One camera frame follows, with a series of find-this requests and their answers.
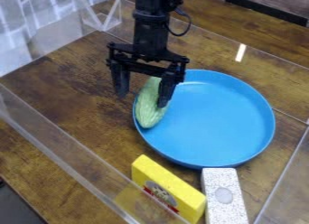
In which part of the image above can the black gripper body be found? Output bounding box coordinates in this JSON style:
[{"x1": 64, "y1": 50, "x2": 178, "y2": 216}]
[{"x1": 106, "y1": 42, "x2": 192, "y2": 84}]

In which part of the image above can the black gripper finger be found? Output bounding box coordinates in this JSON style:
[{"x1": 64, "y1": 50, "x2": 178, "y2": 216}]
[
  {"x1": 157, "y1": 70, "x2": 185, "y2": 108},
  {"x1": 110, "y1": 61, "x2": 130, "y2": 98}
]

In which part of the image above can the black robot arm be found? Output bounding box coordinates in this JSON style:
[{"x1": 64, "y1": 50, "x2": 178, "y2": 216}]
[{"x1": 106, "y1": 0, "x2": 192, "y2": 107}]

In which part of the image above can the blue round tray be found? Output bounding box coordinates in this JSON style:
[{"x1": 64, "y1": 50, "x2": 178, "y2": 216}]
[{"x1": 138, "y1": 70, "x2": 276, "y2": 169}]

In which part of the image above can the green bitter gourd toy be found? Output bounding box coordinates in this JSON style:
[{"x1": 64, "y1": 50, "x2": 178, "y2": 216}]
[{"x1": 134, "y1": 77, "x2": 167, "y2": 128}]

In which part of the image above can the white curtain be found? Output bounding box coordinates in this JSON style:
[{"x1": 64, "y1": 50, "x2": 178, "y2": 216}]
[{"x1": 0, "y1": 0, "x2": 110, "y2": 78}]

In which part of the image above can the yellow sponge block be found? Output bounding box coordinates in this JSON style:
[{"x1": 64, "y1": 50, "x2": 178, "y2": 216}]
[{"x1": 131, "y1": 154, "x2": 206, "y2": 224}]

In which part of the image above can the white speckled block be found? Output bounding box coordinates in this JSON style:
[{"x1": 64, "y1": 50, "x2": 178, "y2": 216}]
[{"x1": 201, "y1": 168, "x2": 249, "y2": 224}]

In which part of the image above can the black cable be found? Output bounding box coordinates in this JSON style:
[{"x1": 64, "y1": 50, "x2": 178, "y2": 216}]
[{"x1": 166, "y1": 5, "x2": 193, "y2": 38}]

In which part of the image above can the clear acrylic enclosure wall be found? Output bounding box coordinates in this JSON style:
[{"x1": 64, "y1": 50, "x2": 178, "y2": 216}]
[{"x1": 0, "y1": 0, "x2": 309, "y2": 224}]

